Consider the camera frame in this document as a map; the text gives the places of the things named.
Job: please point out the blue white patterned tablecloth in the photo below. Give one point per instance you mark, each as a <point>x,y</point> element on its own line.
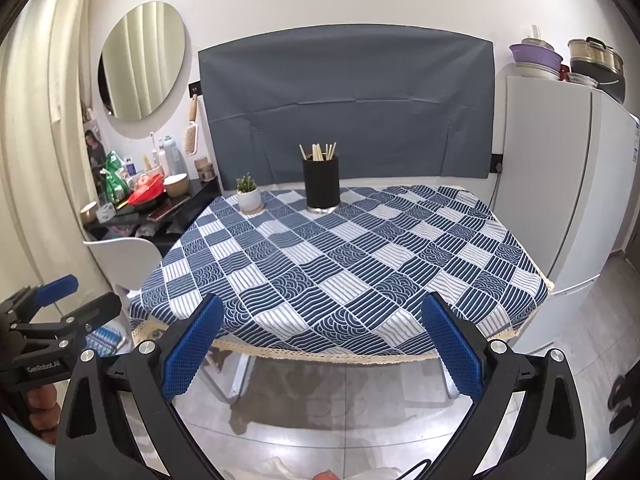
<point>340,270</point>

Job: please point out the bunch of wooden chopsticks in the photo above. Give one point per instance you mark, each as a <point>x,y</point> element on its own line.
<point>316,152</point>

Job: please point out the small brown cup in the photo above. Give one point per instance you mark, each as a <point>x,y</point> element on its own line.
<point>89,212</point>

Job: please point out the purple colander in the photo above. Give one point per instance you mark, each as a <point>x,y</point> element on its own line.
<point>535,57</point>

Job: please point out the black pan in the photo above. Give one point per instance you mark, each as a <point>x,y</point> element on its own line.
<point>607,85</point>

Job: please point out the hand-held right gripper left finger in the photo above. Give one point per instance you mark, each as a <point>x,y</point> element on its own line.
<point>192,355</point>

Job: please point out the dark red notebook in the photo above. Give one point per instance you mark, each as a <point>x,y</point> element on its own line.
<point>167,208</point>

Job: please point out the white metal table leg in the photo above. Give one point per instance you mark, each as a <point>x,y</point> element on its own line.
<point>450,377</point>
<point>240,377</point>

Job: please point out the beige bowl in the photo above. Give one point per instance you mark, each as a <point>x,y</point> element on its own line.
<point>176,186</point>

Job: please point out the black side table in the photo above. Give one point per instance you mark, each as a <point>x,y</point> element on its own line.
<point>190,200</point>

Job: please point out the person's left hand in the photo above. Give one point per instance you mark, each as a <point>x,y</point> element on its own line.
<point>42,402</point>

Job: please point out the black cylindrical utensil holder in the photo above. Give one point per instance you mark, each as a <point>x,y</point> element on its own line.
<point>320,185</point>

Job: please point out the white spray bottle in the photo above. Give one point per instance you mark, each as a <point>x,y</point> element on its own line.
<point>172,155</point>

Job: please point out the small plant in white pot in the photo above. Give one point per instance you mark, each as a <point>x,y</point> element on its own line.
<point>247,200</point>

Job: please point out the white refrigerator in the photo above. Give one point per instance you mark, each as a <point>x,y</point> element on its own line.
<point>550,185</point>

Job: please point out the black shoe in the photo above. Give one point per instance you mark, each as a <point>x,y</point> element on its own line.
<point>620,405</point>

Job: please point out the green packet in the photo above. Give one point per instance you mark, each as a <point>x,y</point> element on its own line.
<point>115,175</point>

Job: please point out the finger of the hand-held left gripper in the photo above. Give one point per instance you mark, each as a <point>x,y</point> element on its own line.
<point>57,287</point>
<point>107,305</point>

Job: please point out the blue white patterned bag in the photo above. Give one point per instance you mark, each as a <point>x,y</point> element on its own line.
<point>107,341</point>

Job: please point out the round cork coaster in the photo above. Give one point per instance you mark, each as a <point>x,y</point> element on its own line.
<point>259,210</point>

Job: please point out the red container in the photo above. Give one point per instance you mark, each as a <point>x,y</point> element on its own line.
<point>147,187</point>

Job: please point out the round wall mirror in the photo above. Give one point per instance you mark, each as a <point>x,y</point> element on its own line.
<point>142,60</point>

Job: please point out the cream curtain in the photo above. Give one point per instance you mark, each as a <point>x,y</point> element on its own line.
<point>40,135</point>

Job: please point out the person's right hand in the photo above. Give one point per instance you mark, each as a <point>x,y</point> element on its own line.
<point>325,475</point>

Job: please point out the white chair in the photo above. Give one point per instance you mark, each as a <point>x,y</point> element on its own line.
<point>125,260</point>

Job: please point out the printed photo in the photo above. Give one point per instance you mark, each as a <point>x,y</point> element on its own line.
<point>94,142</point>

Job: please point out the grey blue wall cloth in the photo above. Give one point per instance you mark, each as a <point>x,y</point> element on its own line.
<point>350,100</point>

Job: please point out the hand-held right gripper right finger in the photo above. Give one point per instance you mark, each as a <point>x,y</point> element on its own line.
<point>452,350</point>

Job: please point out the wooden hairbrush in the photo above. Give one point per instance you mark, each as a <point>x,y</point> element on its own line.
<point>190,140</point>

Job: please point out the beige jar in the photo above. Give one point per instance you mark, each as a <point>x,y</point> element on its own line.
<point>205,170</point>

